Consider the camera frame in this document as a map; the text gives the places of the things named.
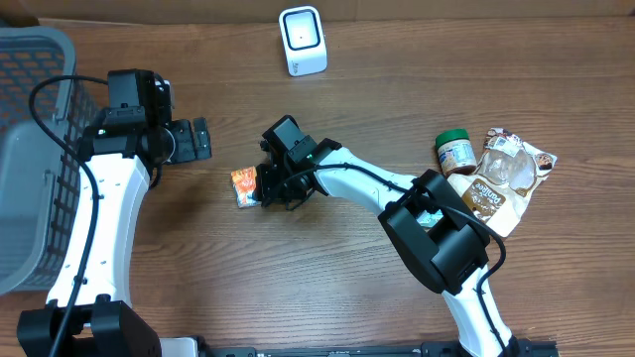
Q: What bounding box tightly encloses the orange small packet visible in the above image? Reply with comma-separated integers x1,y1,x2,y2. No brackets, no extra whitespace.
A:
231,167,260,208

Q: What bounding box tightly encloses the green-lidded jar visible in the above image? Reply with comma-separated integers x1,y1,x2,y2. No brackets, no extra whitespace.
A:
435,128,477,177

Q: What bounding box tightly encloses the beige brown snack pouch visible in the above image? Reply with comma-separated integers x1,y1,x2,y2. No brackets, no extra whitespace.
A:
447,128,557,238

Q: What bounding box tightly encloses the teal long snack packet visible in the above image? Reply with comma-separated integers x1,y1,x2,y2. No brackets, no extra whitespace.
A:
417,210,444,229

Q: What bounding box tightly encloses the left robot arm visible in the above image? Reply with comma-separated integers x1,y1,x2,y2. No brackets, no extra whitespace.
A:
17,69,211,356

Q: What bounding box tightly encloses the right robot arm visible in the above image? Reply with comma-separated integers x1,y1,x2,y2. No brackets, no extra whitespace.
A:
256,115,520,356

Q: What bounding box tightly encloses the white barcode scanner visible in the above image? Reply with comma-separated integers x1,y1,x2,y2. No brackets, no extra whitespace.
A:
279,5,328,77

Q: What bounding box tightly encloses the grey plastic shopping basket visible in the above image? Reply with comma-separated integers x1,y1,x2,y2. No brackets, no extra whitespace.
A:
1,26,98,294

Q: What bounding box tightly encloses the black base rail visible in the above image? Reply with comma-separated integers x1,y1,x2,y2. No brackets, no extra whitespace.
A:
207,339,560,357

